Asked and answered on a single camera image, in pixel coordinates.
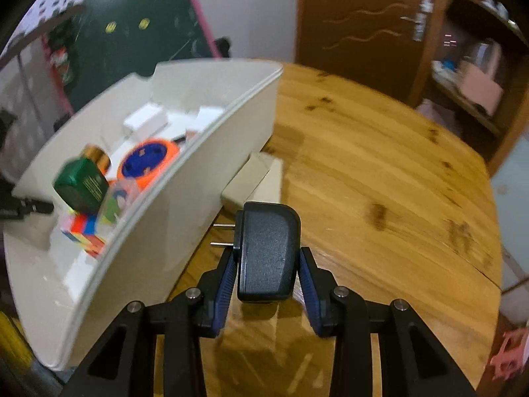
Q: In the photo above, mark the colourful puzzle cube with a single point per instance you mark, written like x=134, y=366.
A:
x=84, y=235

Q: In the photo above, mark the small red green box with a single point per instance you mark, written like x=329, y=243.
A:
x=63, y=66

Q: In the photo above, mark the white printed paper board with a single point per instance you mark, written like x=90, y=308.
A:
x=45, y=4

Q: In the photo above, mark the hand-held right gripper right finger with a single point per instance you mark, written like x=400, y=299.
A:
x=310, y=293

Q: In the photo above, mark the orange round case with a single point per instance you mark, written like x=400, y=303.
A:
x=144, y=163

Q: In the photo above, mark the beige wedge-shaped box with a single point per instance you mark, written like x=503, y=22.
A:
x=248, y=182

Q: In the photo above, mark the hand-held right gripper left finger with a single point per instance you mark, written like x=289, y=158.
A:
x=225, y=293

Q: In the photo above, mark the white plastic storage bin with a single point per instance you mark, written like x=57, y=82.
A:
x=136, y=264

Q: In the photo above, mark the green bottle with gold cap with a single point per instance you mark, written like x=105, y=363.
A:
x=80, y=184

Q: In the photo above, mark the clear plastic container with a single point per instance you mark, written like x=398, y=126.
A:
x=118, y=200

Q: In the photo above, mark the pink folded cloth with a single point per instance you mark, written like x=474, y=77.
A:
x=434, y=115

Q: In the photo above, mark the pink plastic stool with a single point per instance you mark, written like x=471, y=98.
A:
x=512, y=355

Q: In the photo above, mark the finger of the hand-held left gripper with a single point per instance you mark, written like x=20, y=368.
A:
x=24, y=209

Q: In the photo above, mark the green chalkboard with pink frame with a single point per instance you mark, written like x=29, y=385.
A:
x=136, y=29

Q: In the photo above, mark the black power adapter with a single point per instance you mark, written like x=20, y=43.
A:
x=266, y=248

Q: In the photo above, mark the black easel knob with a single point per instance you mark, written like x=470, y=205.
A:
x=222, y=47

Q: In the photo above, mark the white square box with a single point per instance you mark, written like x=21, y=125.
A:
x=142, y=120

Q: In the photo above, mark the brown wooden door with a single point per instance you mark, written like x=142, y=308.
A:
x=351, y=16

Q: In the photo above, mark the brown wooden shelf cabinet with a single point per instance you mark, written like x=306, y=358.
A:
x=508, y=132

